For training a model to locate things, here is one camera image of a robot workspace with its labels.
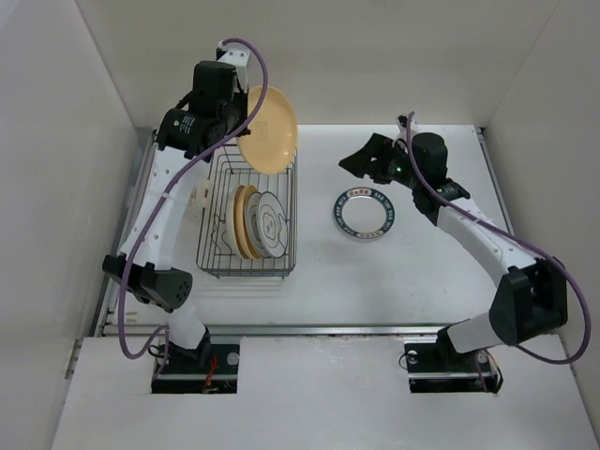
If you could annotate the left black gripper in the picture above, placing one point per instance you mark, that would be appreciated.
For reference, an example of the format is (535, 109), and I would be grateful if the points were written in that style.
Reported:
(241, 96)

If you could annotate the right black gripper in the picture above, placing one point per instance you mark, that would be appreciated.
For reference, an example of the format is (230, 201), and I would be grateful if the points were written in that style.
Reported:
(360, 163)

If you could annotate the white plate green rim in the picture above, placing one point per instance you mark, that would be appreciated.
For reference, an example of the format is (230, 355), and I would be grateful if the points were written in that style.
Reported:
(364, 213)

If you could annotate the yellow bear plate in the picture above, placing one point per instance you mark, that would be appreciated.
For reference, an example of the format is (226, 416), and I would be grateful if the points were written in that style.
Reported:
(271, 144)

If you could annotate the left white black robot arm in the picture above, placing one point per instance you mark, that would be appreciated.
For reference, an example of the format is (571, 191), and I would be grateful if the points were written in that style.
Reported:
(143, 265)

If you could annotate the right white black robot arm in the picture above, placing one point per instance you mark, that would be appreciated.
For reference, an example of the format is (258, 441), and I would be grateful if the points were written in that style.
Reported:
(530, 297)

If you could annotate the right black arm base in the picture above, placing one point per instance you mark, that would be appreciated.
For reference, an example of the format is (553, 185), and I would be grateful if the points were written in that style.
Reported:
(456, 361)

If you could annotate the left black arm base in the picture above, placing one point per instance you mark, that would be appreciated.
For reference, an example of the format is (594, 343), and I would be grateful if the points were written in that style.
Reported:
(212, 373)

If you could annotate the white plastic cutlery holder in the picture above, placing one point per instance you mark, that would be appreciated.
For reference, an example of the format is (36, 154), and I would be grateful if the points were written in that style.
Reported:
(199, 199)

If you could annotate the grey patterned plate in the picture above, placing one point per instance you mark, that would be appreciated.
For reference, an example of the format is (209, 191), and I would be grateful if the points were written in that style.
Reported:
(254, 233)

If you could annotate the white plate black outline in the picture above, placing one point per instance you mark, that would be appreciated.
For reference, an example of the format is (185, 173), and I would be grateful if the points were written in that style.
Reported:
(272, 225)

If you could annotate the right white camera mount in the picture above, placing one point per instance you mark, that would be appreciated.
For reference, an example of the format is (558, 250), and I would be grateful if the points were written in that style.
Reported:
(407, 125)

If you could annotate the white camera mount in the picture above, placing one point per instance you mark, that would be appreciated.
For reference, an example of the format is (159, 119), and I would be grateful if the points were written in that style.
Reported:
(238, 56)
(407, 125)

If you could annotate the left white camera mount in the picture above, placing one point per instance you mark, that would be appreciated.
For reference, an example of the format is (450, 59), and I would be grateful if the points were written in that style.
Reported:
(238, 56)

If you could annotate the black wire dish rack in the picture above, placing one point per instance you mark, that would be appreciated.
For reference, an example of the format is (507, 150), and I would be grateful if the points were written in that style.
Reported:
(228, 170)

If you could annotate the metal rail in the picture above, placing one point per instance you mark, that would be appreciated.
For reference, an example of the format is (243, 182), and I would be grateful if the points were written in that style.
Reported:
(325, 330)

